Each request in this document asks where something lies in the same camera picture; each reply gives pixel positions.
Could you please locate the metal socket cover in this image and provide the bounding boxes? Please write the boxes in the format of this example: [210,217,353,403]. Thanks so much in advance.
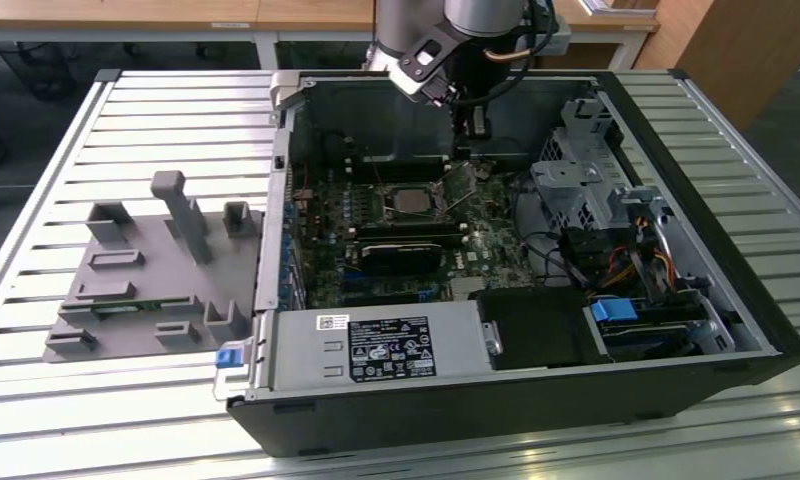
[438,160,485,201]

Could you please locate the silver CPU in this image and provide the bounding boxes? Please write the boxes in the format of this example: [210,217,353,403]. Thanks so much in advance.
[389,187,436,212]

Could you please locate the CPU socket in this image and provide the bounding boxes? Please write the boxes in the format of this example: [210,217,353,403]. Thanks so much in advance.
[378,182,452,224]

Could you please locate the grey metal drive cage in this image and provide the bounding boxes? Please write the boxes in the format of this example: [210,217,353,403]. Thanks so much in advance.
[529,97,641,231]

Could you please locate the green motherboard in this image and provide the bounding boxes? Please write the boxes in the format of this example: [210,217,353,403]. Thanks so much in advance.
[285,159,541,307]

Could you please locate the wooden cabinet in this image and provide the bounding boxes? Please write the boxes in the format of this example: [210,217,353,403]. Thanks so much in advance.
[632,0,800,131]

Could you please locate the black plastic shroud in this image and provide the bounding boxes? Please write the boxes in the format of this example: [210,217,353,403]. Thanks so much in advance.
[476,287,605,371]

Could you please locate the blue disk carrier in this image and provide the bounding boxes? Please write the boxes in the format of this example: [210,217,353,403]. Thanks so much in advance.
[589,297,639,324]

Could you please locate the grey power supply unit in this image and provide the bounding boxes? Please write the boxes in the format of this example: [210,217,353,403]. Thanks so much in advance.
[265,299,494,392]

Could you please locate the grey parts rack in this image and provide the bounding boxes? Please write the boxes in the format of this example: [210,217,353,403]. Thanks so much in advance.
[42,169,268,364]

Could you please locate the grey metal disk bay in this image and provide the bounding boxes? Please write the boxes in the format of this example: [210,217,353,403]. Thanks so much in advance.
[582,287,739,364]

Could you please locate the green RAM stick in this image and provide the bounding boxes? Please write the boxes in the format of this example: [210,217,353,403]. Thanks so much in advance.
[90,298,194,314]

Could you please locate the black PC case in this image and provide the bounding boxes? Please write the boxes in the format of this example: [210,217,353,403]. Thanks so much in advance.
[225,69,800,459]

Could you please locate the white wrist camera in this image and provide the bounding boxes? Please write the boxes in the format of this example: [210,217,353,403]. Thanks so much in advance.
[386,30,456,107]

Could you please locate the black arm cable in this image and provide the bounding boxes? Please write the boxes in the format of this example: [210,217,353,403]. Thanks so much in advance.
[456,0,556,106]

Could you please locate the grey case handle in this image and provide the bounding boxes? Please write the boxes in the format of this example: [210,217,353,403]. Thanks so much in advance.
[269,71,316,110]

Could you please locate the black wires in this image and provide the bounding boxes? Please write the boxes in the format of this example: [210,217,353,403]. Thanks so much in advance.
[518,230,594,289]

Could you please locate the wooden desk white frame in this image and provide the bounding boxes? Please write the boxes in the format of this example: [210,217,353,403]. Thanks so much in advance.
[0,0,661,71]

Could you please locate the orange and yellow wires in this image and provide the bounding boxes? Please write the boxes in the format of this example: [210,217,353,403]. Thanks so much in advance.
[605,247,679,296]

